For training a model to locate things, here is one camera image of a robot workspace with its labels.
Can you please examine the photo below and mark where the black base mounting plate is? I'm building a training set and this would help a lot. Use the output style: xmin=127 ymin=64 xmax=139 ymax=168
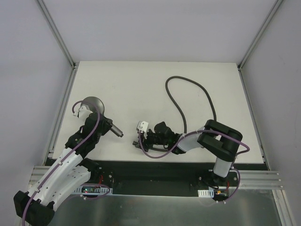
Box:
xmin=70 ymin=160 xmax=245 ymax=196

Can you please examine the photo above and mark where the dark grey shower hose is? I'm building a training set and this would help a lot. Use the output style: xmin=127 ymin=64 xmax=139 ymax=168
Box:
xmin=132 ymin=75 xmax=217 ymax=151

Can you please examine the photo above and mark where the grey shower head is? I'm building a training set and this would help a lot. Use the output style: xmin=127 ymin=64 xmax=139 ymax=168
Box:
xmin=80 ymin=97 xmax=123 ymax=137

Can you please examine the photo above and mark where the right aluminium frame post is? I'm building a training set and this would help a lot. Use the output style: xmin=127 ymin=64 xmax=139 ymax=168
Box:
xmin=238 ymin=0 xmax=284 ymax=71

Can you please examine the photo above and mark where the aluminium front rail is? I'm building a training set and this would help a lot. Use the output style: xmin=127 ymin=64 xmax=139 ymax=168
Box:
xmin=28 ymin=166 xmax=285 ymax=190

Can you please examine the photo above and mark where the aluminium frame post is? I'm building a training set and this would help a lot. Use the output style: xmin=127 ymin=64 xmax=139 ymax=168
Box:
xmin=238 ymin=0 xmax=284 ymax=71
xmin=35 ymin=0 xmax=76 ymax=69

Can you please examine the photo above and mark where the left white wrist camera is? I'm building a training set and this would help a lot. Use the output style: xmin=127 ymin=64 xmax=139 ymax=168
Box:
xmin=73 ymin=105 xmax=92 ymax=121

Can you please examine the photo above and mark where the left aluminium frame post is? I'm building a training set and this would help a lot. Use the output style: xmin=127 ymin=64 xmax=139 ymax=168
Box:
xmin=35 ymin=0 xmax=76 ymax=69

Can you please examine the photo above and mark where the left aluminium side rail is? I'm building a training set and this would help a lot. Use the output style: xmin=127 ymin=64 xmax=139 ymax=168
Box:
xmin=42 ymin=63 xmax=79 ymax=166

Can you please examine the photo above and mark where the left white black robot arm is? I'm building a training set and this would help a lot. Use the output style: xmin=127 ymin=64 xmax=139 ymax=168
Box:
xmin=13 ymin=113 xmax=113 ymax=226

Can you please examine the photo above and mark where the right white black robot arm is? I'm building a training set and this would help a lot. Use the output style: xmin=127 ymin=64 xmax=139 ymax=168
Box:
xmin=133 ymin=120 xmax=243 ymax=186

